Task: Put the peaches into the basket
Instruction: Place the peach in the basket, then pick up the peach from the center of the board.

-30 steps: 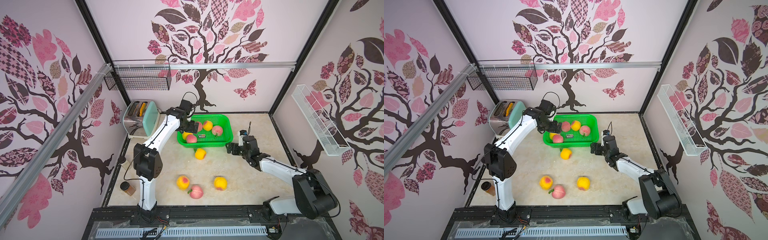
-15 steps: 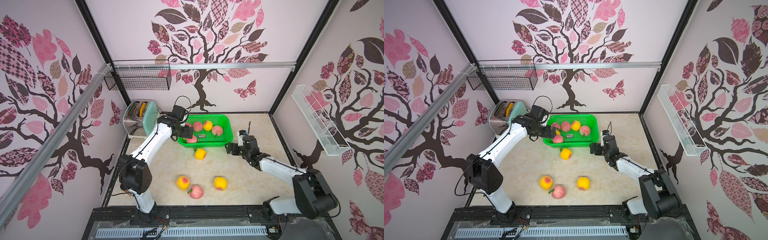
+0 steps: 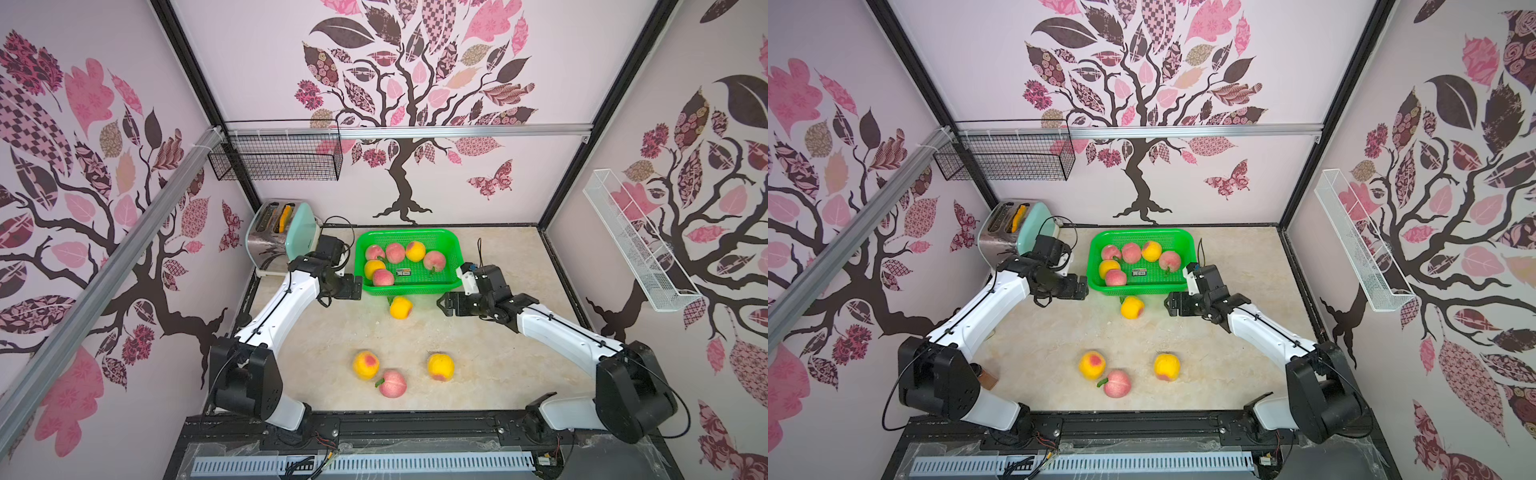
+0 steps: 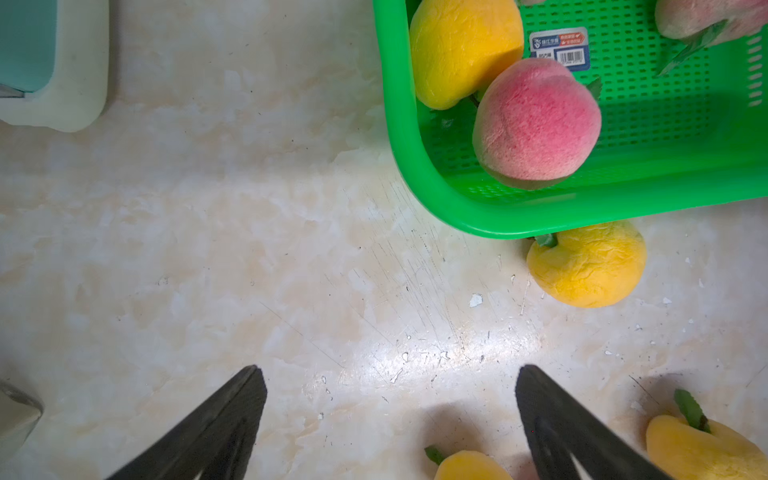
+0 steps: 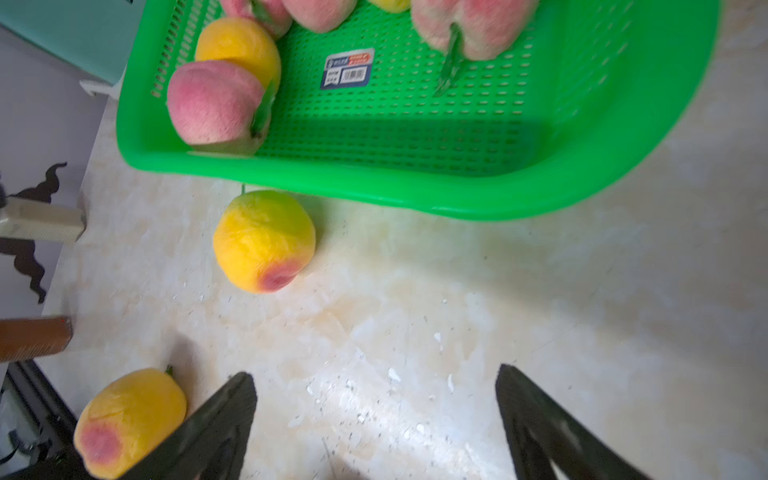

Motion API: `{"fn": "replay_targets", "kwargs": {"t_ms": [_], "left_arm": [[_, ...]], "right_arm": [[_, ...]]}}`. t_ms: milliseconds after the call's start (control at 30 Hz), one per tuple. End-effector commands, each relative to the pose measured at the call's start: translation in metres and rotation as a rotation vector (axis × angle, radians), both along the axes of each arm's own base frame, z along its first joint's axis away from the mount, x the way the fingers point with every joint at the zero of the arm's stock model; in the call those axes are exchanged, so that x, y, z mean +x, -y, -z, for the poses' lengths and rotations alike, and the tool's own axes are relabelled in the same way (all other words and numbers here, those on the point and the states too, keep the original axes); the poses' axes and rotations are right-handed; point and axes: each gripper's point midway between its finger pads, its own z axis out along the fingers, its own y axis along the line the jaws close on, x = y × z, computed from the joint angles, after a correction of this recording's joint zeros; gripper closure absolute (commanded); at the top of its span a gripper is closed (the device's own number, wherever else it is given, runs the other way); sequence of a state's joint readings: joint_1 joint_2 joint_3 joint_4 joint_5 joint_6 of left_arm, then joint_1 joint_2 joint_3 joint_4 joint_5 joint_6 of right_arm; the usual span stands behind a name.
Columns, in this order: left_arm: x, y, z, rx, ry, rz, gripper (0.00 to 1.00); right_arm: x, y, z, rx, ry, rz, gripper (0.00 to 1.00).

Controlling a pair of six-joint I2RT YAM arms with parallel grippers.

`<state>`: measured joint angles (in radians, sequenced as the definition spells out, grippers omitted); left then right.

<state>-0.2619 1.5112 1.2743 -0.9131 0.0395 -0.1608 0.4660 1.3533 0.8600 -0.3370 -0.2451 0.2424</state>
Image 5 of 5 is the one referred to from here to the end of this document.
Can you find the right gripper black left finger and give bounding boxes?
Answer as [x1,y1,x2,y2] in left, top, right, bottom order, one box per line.
[122,372,257,480]

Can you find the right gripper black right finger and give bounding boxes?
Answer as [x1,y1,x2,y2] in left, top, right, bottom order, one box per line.
[495,364,647,479]

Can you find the large pink peach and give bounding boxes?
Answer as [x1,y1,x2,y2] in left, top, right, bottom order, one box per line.
[283,0,357,34]

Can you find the brown spice jar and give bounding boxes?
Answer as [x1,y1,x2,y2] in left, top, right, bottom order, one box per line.
[0,316,73,362]

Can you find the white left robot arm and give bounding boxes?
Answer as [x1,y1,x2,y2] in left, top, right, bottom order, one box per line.
[1,197,86,244]

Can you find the basket barcode sticker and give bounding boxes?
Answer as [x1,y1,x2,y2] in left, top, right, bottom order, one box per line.
[320,48,375,91]

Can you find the small pink peach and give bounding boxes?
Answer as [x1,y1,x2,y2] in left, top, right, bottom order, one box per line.
[411,0,539,96]

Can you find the mint green toaster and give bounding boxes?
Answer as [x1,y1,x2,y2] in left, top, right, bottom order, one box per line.
[1,0,146,100]

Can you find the yellow red peach front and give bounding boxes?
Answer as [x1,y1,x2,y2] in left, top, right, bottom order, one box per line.
[74,368,187,479]

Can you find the yellow peach with red blush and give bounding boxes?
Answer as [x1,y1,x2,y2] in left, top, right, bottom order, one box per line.
[369,0,411,14]

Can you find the green plastic basket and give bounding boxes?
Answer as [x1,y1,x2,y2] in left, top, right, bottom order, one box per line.
[116,1,722,221]

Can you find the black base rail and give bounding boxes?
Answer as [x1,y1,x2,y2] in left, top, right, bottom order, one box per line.
[1,360,90,479]

